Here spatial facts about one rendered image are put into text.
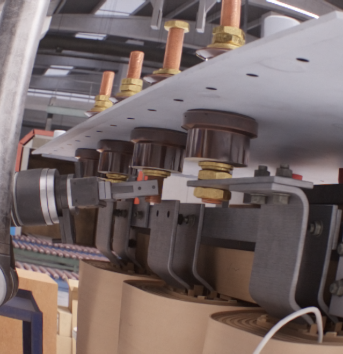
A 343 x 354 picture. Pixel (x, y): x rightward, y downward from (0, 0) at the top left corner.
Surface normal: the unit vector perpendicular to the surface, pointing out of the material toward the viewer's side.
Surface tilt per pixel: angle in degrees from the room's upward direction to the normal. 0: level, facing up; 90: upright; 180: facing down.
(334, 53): 180
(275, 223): 90
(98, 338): 90
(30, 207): 109
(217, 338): 90
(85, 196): 90
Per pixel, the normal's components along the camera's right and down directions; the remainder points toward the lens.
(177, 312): -0.55, -0.12
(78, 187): 0.00, -0.07
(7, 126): 0.69, -0.03
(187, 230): -0.94, -0.14
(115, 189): 0.49, -0.10
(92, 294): -0.83, -0.14
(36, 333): 0.29, -0.03
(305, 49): -0.12, 0.99
